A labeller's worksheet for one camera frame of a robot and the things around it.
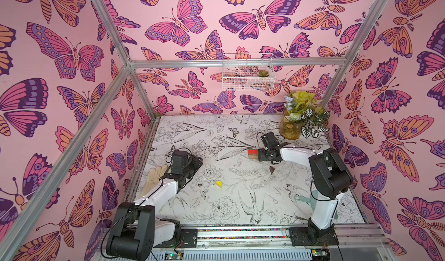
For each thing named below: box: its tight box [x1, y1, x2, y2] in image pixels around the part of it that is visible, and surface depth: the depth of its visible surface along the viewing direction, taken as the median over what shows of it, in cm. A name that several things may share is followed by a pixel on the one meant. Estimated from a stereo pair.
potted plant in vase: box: [278, 91, 331, 141], surface depth 97 cm
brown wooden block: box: [248, 153, 259, 159], surface depth 101 cm
